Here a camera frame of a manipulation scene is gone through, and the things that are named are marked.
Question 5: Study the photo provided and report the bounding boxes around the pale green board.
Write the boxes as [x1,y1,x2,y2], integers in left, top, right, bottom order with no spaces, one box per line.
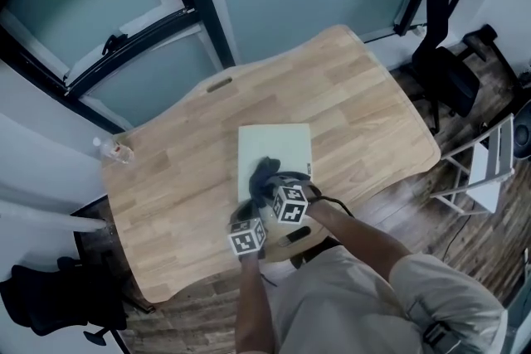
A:
[236,123,314,205]

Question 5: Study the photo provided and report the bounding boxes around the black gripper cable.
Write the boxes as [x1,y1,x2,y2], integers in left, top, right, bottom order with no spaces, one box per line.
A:
[320,196,357,220]

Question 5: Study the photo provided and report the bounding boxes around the person's black trousers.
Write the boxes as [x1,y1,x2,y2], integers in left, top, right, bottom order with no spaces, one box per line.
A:
[289,237,344,269]

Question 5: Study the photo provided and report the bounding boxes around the person's light grey shirt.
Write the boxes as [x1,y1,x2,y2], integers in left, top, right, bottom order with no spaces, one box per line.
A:
[261,245,510,354]

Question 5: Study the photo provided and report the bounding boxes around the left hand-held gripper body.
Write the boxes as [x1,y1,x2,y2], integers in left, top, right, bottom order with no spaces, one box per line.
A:
[226,216,268,259]

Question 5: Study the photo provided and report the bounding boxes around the grey buckle strap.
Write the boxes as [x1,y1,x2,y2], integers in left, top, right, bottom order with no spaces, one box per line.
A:
[421,320,462,350]

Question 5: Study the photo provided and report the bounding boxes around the white wall pipe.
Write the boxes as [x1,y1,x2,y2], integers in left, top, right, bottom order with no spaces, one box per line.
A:
[0,197,107,234]

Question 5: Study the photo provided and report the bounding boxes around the black window handle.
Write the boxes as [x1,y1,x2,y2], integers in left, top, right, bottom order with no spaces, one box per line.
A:
[101,33,129,56]

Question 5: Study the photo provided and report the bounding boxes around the dark blue cloth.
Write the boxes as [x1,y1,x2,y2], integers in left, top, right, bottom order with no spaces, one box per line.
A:
[247,155,284,213]

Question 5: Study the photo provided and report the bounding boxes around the thin black floor cable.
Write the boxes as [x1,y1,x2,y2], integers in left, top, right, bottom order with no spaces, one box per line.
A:
[445,197,477,263]

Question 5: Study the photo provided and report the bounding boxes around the clear plastic water bottle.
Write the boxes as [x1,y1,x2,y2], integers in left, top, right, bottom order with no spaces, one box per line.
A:
[91,136,135,166]

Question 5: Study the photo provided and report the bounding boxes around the person's left forearm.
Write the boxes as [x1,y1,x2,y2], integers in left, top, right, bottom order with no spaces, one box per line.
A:
[237,254,275,354]

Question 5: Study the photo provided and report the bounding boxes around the white folding chair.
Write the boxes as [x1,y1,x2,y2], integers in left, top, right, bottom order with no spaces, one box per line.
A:
[428,114,516,217]

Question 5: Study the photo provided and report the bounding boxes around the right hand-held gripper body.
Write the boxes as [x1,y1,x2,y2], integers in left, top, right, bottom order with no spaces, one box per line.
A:
[269,177,324,225]

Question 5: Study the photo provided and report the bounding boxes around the black mesh office chair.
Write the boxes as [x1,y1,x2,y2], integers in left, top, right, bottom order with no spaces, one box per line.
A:
[0,255,157,346]
[399,0,499,137]

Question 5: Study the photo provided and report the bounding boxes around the person's right forearm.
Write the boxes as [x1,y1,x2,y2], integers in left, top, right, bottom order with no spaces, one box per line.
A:
[305,201,417,288]

